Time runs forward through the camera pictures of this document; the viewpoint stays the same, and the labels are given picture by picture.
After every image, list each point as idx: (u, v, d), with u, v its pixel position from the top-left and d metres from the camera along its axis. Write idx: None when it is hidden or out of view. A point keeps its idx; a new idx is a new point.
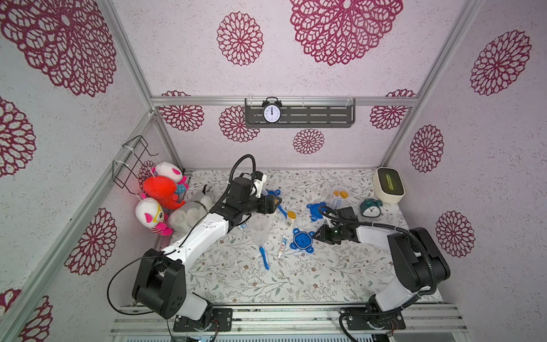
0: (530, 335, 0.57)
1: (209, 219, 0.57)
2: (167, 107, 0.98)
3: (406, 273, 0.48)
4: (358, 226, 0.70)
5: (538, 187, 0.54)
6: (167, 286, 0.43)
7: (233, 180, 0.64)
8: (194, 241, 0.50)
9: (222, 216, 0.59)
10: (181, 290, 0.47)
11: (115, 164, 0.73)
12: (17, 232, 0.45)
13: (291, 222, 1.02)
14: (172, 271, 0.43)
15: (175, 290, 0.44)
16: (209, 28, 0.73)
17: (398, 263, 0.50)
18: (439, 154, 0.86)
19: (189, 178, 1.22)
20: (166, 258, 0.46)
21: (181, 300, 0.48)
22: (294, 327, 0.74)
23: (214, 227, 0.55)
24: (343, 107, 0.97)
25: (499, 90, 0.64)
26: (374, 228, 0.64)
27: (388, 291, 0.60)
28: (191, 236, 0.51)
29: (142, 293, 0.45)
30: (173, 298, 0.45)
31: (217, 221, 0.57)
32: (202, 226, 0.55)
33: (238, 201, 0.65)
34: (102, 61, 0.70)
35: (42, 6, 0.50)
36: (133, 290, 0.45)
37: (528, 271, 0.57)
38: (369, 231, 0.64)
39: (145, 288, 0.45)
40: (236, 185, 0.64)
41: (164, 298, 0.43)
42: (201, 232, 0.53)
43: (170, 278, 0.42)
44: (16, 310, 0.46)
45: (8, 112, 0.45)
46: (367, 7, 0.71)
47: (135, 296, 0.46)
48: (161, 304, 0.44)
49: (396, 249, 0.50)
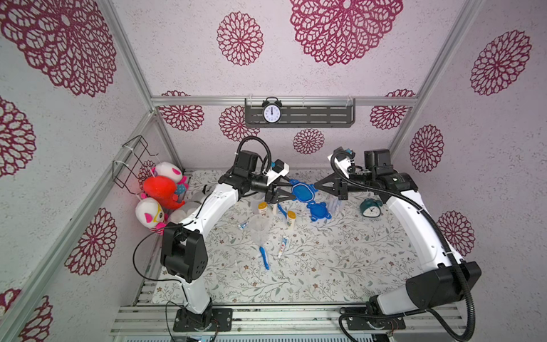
0: (530, 335, 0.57)
1: (219, 190, 0.59)
2: (167, 107, 0.98)
3: (419, 296, 0.46)
4: (395, 195, 0.51)
5: (538, 187, 0.54)
6: (189, 253, 0.47)
7: (240, 152, 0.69)
8: (208, 211, 0.53)
9: (231, 187, 0.60)
10: (204, 255, 0.52)
11: (115, 164, 0.73)
12: (17, 232, 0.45)
13: (291, 223, 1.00)
14: (192, 241, 0.46)
15: (198, 256, 0.49)
16: (209, 28, 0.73)
17: (417, 283, 0.46)
18: (439, 154, 0.86)
19: (189, 178, 1.22)
20: (186, 230, 0.49)
21: (204, 263, 0.53)
22: (294, 327, 0.74)
23: (224, 197, 0.58)
24: (343, 107, 0.97)
25: (499, 90, 0.64)
26: (419, 217, 0.47)
27: (390, 296, 0.60)
28: (204, 208, 0.54)
29: (167, 261, 0.50)
30: (197, 263, 0.50)
31: (226, 192, 0.59)
32: (214, 197, 0.57)
33: (247, 171, 0.67)
34: (102, 61, 0.70)
35: (42, 6, 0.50)
36: (160, 258, 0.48)
37: (528, 271, 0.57)
38: (409, 217, 0.48)
39: (172, 257, 0.50)
40: (243, 156, 0.66)
41: (189, 264, 0.48)
42: (214, 203, 0.55)
43: (191, 248, 0.47)
44: (17, 310, 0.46)
45: (8, 112, 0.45)
46: (367, 7, 0.71)
47: (163, 263, 0.51)
48: (186, 269, 0.49)
49: (431, 279, 0.42)
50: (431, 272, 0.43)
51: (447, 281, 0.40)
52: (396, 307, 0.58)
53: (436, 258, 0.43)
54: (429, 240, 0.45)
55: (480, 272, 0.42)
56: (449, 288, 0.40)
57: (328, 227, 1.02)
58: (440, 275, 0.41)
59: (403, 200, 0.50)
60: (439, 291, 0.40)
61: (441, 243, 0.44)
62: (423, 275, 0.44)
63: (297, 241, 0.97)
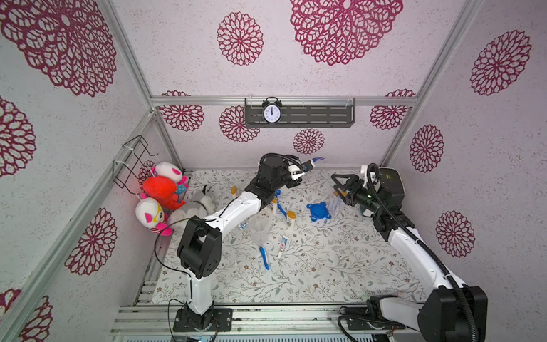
0: (530, 335, 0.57)
1: (244, 197, 0.62)
2: (167, 107, 0.98)
3: (431, 329, 0.43)
4: (395, 228, 0.57)
5: (538, 187, 0.54)
6: (205, 249, 0.49)
7: (263, 163, 0.64)
8: (231, 213, 0.56)
9: (255, 196, 0.63)
10: (218, 254, 0.53)
11: (115, 164, 0.73)
12: (17, 232, 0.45)
13: (291, 223, 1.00)
14: (211, 239, 0.48)
15: (211, 254, 0.50)
16: (209, 28, 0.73)
17: (427, 315, 0.44)
18: (439, 154, 0.86)
19: (189, 178, 1.22)
20: (206, 226, 0.52)
21: (216, 263, 0.54)
22: (294, 327, 0.74)
23: (247, 204, 0.60)
24: (343, 107, 0.97)
25: (499, 90, 0.64)
26: (417, 248, 0.51)
27: (391, 301, 0.63)
28: (228, 209, 0.56)
29: (184, 253, 0.52)
30: (209, 261, 0.51)
31: (251, 199, 0.61)
32: (238, 201, 0.59)
33: (268, 182, 0.68)
34: (102, 61, 0.70)
35: (42, 7, 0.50)
36: (177, 249, 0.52)
37: (528, 271, 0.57)
38: (407, 249, 0.52)
39: (187, 249, 0.52)
40: (266, 167, 0.64)
41: (202, 260, 0.50)
42: (237, 207, 0.58)
43: (209, 244, 0.49)
44: (17, 310, 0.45)
45: (8, 112, 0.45)
46: (367, 7, 0.71)
47: (179, 254, 0.53)
48: (199, 264, 0.50)
49: (434, 303, 0.41)
50: (434, 296, 0.41)
51: (450, 303, 0.40)
52: (397, 314, 0.58)
53: (437, 282, 0.44)
54: (429, 266, 0.47)
55: (486, 298, 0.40)
56: (454, 313, 0.40)
57: (328, 227, 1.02)
58: (441, 296, 0.41)
59: (401, 233, 0.55)
60: (446, 318, 0.40)
61: (439, 266, 0.47)
62: (429, 303, 0.43)
63: (297, 242, 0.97)
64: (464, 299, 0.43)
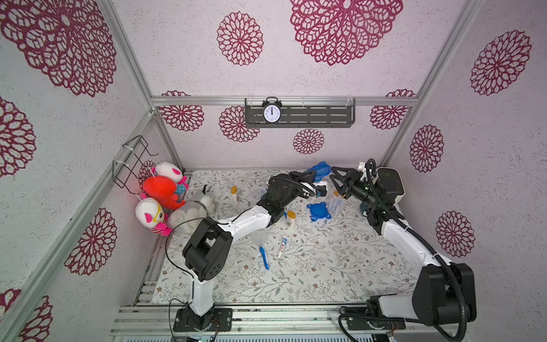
0: (530, 335, 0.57)
1: (256, 209, 0.64)
2: (167, 107, 0.98)
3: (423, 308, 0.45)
4: (387, 219, 0.60)
5: (538, 187, 0.54)
6: (213, 251, 0.49)
7: (273, 182, 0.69)
8: (243, 221, 0.57)
9: (266, 210, 0.65)
10: (222, 260, 0.52)
11: (115, 164, 0.73)
12: (17, 232, 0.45)
13: (291, 222, 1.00)
14: (221, 241, 0.49)
15: (217, 258, 0.50)
16: (209, 28, 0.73)
17: (419, 296, 0.46)
18: (439, 154, 0.86)
19: (189, 178, 1.22)
20: (217, 229, 0.53)
21: (219, 268, 0.53)
22: (294, 327, 0.74)
23: (258, 216, 0.62)
24: (343, 107, 0.97)
25: (499, 90, 0.64)
26: (406, 234, 0.55)
27: (391, 300, 0.61)
28: (240, 218, 0.58)
29: (189, 253, 0.52)
30: (214, 264, 0.50)
31: (262, 212, 0.63)
32: (250, 212, 0.61)
33: (278, 199, 0.68)
34: (102, 61, 0.70)
35: (42, 6, 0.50)
36: (184, 248, 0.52)
37: (529, 271, 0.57)
38: (397, 236, 0.55)
39: (193, 250, 0.52)
40: (275, 187, 0.64)
41: (207, 262, 0.50)
42: (249, 217, 0.59)
43: (219, 246, 0.49)
44: (17, 310, 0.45)
45: (8, 112, 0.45)
46: (367, 7, 0.71)
47: (184, 254, 0.53)
48: (202, 266, 0.50)
49: (425, 282, 0.43)
50: (423, 275, 0.44)
51: (439, 280, 0.42)
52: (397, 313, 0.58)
53: (426, 261, 0.47)
54: (418, 249, 0.50)
55: (471, 274, 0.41)
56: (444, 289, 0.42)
57: (328, 227, 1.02)
58: (431, 274, 0.43)
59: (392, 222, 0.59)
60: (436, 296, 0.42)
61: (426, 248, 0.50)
62: (420, 283, 0.45)
63: (297, 241, 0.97)
64: (451, 276, 0.45)
